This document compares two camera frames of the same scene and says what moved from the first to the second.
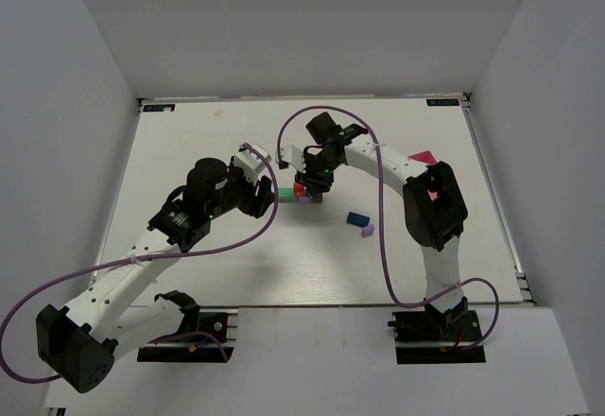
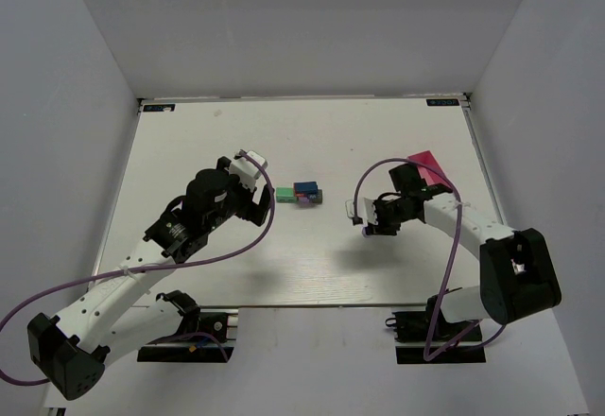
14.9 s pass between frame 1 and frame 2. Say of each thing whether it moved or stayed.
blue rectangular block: moved
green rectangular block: stayed
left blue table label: stayed
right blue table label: stayed
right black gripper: moved
